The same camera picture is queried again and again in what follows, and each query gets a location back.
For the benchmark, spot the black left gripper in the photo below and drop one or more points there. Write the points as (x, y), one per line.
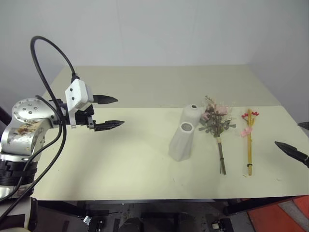
(82, 118)

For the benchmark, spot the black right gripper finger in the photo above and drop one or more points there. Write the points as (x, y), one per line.
(293, 151)
(305, 125)

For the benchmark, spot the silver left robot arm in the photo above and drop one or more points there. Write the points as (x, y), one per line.
(23, 135)

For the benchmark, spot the tall white ribbed vase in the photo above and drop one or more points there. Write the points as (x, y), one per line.
(181, 145)

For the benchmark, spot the small white round vase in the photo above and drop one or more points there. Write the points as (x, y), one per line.
(190, 114)

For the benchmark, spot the yellow stem red berry bunch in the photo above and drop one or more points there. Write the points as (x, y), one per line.
(249, 142)

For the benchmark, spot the orange panel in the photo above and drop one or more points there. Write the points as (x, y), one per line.
(277, 217)

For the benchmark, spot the pink dried flower bouquet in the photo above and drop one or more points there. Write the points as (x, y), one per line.
(216, 120)

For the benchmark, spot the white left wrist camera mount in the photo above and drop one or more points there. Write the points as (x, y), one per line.
(76, 95)

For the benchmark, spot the black table frame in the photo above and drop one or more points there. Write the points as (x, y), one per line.
(144, 203)

